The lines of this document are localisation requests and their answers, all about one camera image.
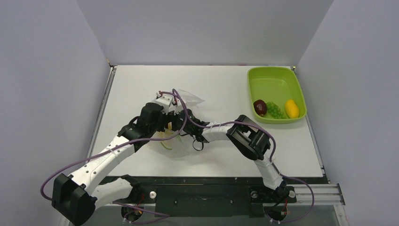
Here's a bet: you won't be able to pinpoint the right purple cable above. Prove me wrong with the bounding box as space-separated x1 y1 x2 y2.
172 89 315 224

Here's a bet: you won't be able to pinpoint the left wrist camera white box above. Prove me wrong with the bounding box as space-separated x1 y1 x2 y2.
153 91 175 114

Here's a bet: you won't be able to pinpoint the green fake grapes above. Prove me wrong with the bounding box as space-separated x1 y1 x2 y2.
266 101 286 119

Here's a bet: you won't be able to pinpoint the red fake fruit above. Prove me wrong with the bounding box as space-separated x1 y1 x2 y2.
253 99 268 117

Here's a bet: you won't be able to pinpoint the aluminium table rail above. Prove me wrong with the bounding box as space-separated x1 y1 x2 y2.
86 65 118 158

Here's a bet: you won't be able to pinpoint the purple cable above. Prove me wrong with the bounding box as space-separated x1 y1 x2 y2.
172 89 315 224
40 91 188 224

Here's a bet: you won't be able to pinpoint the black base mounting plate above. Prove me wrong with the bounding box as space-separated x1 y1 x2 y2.
123 177 297 218

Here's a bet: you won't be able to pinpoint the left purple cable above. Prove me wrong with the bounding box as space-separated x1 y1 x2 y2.
40 91 188 224

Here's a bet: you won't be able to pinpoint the clear plastic bag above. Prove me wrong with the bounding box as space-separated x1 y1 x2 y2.
160 89 205 158

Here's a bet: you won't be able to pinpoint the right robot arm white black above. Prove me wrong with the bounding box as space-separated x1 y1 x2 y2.
168 109 284 201

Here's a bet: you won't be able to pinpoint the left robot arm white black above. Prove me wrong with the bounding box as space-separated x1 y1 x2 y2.
52 101 171 226

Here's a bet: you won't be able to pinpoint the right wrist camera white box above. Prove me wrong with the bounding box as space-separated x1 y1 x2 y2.
174 99 185 115

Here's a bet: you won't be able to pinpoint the green plastic tray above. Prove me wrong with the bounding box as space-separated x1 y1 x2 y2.
247 66 307 124

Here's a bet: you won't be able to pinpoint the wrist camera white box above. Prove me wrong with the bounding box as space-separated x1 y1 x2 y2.
174 99 185 115
153 91 175 114

